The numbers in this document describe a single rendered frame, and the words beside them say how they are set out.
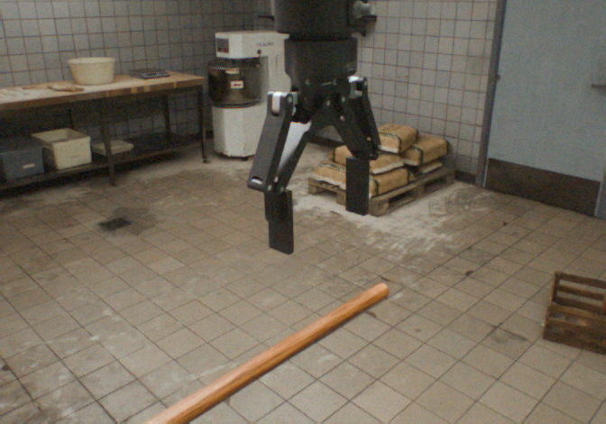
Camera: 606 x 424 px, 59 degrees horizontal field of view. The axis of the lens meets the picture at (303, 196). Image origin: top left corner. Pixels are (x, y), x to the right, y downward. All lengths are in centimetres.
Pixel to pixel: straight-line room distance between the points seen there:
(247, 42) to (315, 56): 518
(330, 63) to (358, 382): 223
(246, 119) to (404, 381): 371
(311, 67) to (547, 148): 448
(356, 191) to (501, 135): 447
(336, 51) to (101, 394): 237
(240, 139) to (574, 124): 317
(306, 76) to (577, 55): 432
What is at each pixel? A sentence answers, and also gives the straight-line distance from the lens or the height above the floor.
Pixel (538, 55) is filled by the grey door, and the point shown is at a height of 123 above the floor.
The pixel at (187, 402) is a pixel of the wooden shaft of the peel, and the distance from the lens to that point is 76.
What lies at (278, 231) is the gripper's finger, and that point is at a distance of 56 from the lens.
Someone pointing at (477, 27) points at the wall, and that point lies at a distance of 515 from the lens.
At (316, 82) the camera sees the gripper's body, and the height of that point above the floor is 162.
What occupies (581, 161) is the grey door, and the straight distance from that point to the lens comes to 488.
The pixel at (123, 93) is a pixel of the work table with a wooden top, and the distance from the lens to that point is 521.
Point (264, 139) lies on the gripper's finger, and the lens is 52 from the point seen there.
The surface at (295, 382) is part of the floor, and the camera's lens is 265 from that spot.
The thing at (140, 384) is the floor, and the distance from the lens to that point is 274.
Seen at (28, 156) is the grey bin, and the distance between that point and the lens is 514.
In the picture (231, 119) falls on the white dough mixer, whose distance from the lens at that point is 572.
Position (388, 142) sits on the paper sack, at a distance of 453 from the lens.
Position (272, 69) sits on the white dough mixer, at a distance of 592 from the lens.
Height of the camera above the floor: 170
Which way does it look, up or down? 21 degrees down
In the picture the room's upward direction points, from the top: straight up
